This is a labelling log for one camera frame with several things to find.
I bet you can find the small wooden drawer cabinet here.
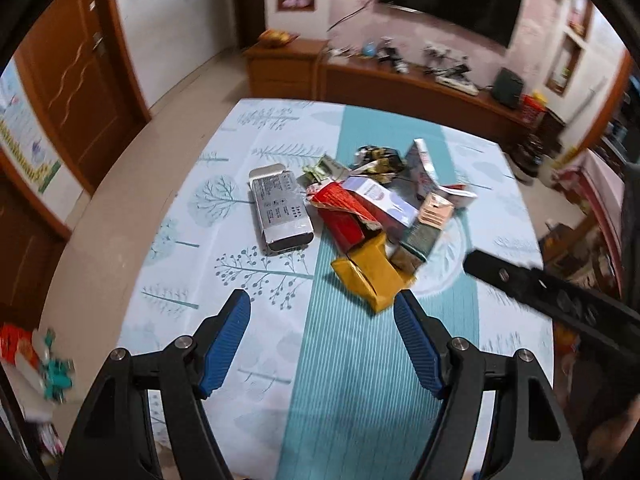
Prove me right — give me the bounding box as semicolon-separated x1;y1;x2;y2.
243;37;328;99

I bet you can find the red yellow gift box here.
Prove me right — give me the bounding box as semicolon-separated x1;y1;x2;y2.
520;91;549;127

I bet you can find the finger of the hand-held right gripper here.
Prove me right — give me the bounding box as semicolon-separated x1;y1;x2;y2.
462;249;640;342

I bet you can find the pink covered counter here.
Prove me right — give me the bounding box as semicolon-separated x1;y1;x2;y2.
557;150;640;281

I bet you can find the fruit bowl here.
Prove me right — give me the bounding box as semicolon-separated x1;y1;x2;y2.
258;29;299;48

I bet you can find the white set-top device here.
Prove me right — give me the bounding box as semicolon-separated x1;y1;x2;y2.
435;74;481;94

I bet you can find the teal plastic toy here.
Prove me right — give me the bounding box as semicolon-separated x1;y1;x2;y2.
40;330;77;403

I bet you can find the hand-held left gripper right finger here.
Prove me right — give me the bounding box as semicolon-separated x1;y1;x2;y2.
392;290;586;480

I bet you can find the red white wrapper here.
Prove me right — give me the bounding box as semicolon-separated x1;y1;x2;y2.
306;181;382;227

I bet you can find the dark toaster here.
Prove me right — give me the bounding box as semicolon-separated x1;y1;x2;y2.
492;67;526;109

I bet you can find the long wooden television cabinet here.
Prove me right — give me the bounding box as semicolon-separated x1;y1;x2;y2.
320;50;551;142

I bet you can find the tree print tablecloth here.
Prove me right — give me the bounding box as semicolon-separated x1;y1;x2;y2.
117;98;558;480

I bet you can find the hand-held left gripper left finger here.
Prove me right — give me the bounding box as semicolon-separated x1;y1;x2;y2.
59;288;252;480

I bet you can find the brown wooden door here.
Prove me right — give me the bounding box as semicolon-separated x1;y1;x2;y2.
15;0;151;197

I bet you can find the colourful wall poster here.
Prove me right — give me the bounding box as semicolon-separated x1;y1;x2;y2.
0;67;63;193

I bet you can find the wooden framed wall shelf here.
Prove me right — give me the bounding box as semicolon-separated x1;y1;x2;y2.
545;30;583;97

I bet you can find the silver box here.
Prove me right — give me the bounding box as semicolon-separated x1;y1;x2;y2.
248;165;315;256

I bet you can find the long white red box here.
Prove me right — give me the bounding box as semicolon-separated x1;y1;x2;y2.
344;176;419;234

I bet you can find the dark foil wrapper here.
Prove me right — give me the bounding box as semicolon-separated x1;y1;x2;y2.
352;146;406;187

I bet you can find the white plastic bottle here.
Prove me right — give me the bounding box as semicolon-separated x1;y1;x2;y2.
15;342;51;391

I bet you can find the red printed packet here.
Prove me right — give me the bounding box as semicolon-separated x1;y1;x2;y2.
0;324;38;368

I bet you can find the dark green pink carton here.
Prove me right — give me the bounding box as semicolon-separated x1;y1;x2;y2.
390;191;454;286

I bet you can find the white blue milk carton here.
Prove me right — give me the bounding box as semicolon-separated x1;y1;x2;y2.
405;138;442;201

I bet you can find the yellow foil packet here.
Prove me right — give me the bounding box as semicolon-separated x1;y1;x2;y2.
331;232;416;316

